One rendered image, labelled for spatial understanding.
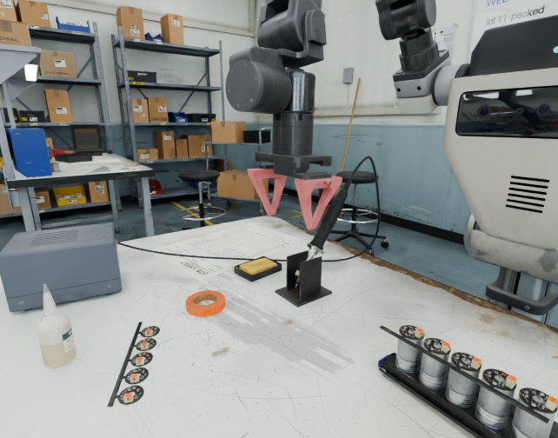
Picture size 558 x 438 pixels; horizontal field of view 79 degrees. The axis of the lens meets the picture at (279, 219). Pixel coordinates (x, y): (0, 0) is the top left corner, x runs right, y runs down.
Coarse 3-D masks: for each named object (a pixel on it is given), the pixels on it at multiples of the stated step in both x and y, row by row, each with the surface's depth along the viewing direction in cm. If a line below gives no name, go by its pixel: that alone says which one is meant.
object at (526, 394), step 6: (522, 390) 28; (528, 390) 28; (534, 390) 28; (522, 396) 27; (528, 396) 27; (546, 396) 27; (528, 402) 27; (534, 402) 27; (540, 408) 26; (546, 408) 26
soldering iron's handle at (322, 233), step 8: (344, 184) 57; (344, 192) 56; (336, 200) 56; (344, 200) 56; (336, 208) 55; (328, 216) 55; (336, 216) 55; (320, 224) 56; (328, 224) 55; (320, 232) 55; (328, 232) 55; (312, 240) 55; (320, 240) 55; (320, 248) 54
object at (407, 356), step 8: (400, 344) 36; (408, 344) 35; (416, 344) 35; (400, 352) 36; (408, 352) 35; (416, 352) 35; (400, 360) 36; (408, 360) 35; (416, 360) 35; (400, 368) 36; (408, 368) 35; (416, 368) 35
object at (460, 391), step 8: (464, 360) 31; (448, 376) 32; (456, 376) 31; (464, 376) 30; (448, 384) 32; (456, 384) 31; (464, 384) 31; (472, 384) 30; (448, 392) 32; (456, 392) 31; (464, 392) 31; (472, 392) 31; (448, 400) 32; (456, 400) 31; (464, 400) 31; (472, 400) 31
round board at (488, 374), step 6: (486, 372) 30; (492, 372) 30; (498, 372) 30; (504, 372) 30; (486, 378) 29; (492, 378) 29; (504, 378) 29; (492, 384) 28; (498, 384) 28; (504, 384) 28; (516, 384) 28; (504, 390) 28; (510, 390) 28
